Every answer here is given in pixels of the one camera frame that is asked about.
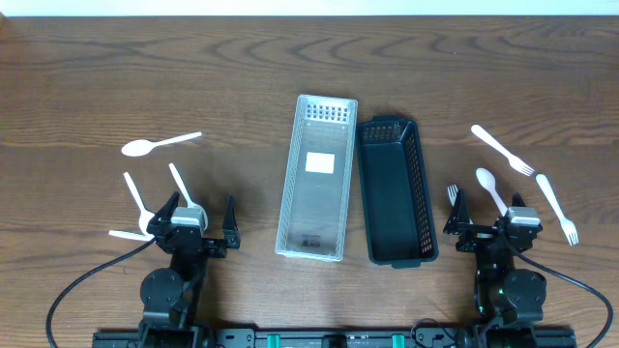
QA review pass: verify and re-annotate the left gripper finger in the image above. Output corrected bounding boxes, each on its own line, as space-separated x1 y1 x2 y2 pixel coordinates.
147 191 180 237
222 195 241 249

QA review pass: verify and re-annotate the white plastic fork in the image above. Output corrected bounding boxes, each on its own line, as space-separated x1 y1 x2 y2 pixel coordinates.
536 174 579 247
471 125 535 176
447 184 473 224

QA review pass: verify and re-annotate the white plastic spoon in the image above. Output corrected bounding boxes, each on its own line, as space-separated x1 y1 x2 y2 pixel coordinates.
123 172 155 237
121 131 202 158
476 167 507 217
108 230 154 242
168 162 208 233

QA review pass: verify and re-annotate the black plastic mesh basket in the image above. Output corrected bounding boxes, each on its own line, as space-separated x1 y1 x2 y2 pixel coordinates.
356 115 439 269

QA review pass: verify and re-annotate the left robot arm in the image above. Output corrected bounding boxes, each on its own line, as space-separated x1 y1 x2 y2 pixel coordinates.
138 192 241 347

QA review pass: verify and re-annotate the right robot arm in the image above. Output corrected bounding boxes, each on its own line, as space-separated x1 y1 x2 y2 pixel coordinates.
443 190 546 347

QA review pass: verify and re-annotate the clear plastic mesh basket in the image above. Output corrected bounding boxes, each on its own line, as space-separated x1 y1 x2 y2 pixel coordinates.
275 95 358 262

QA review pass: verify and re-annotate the white label in basket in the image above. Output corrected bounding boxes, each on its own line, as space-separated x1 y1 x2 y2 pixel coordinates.
305 152 336 174

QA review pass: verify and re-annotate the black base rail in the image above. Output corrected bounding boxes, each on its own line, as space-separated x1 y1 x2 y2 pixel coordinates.
92 327 576 348

